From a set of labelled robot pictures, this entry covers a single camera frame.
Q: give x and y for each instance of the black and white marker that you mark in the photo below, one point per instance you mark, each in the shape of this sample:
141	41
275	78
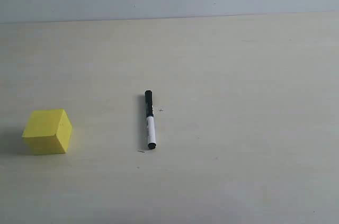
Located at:
151	136

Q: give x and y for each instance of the yellow cube block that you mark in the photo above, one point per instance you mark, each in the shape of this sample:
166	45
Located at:
48	132

